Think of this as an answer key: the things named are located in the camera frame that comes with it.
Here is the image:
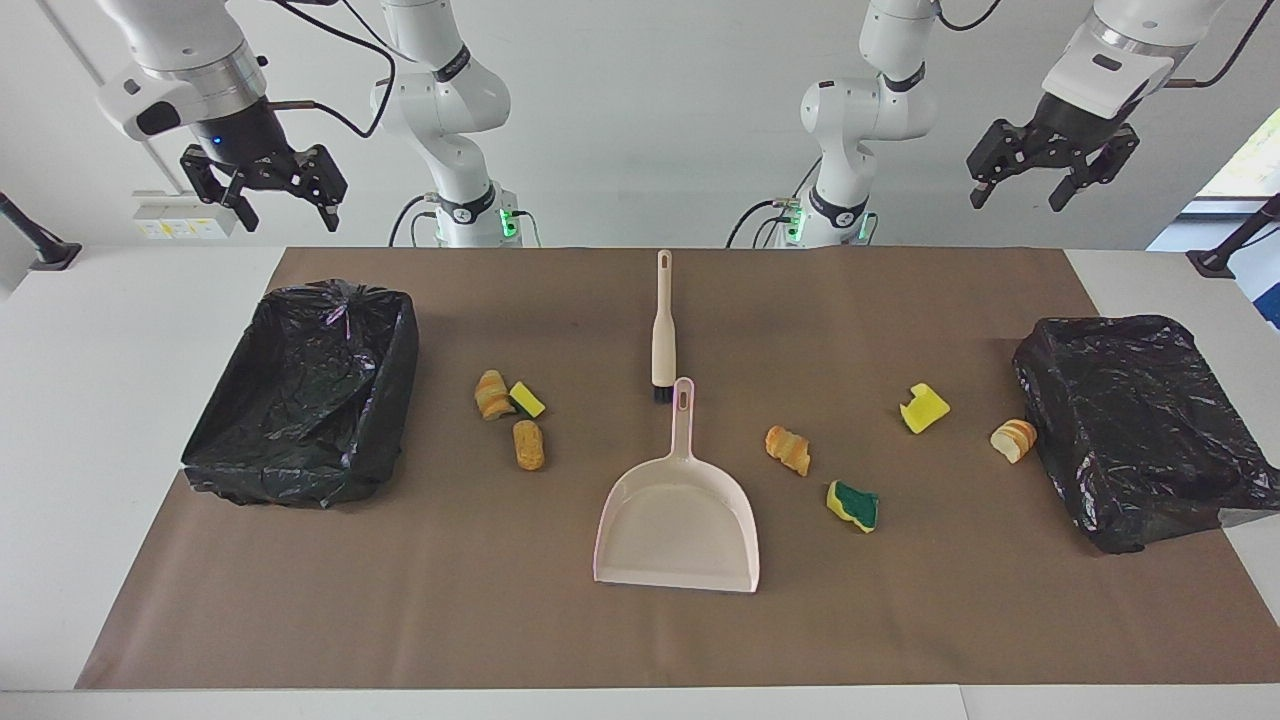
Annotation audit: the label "black right arm gripper cable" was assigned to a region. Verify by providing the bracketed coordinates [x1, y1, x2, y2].
[265, 0, 398, 139]

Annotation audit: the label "black arm base cable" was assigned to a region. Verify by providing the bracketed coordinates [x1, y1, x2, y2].
[727, 158, 823, 249]
[388, 193, 543, 248]

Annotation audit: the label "black left arm gripper cable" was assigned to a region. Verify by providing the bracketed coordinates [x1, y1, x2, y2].
[935, 0, 1280, 91]

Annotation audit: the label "black arm gripper cable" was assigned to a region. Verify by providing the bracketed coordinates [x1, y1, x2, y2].
[265, 0, 398, 139]
[935, 0, 1280, 91]

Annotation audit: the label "pale sliced bread toy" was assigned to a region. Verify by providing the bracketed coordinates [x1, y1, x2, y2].
[990, 419, 1039, 465]

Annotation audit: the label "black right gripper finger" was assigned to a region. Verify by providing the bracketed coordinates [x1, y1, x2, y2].
[295, 145, 348, 233]
[180, 145, 259, 233]

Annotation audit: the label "green topped yellow sponge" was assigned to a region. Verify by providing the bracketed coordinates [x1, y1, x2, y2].
[826, 480, 880, 534]

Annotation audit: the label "beige plastic dustpan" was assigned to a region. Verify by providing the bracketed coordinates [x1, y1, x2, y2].
[593, 377, 761, 594]

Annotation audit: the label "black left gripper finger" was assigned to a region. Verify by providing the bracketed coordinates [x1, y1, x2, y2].
[1048, 125, 1141, 211]
[967, 122, 1031, 209]

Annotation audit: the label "black right arm base cable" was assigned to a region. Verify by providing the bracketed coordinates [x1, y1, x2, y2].
[388, 193, 543, 248]

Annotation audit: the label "orange striped croissant toy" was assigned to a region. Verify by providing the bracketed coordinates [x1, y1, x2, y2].
[474, 369, 516, 422]
[765, 425, 812, 477]

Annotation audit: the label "brown paper table mat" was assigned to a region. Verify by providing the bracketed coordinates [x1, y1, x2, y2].
[75, 247, 1280, 690]

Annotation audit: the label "beige hand brush black bristles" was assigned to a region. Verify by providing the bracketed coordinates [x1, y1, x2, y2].
[651, 250, 677, 405]

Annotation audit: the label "notched yellow sponge piece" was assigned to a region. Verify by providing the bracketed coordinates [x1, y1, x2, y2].
[899, 383, 952, 435]

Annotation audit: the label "white wall socket box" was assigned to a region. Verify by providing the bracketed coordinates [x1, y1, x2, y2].
[132, 190, 239, 240]

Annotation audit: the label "black left arm base cable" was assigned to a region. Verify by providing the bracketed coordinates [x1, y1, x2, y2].
[727, 158, 823, 249]

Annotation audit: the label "bin lined with black bag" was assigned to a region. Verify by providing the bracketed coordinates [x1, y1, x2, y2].
[1012, 315, 1280, 555]
[181, 279, 420, 509]

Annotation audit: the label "bright window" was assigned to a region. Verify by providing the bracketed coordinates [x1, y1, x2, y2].
[1195, 105, 1280, 201]

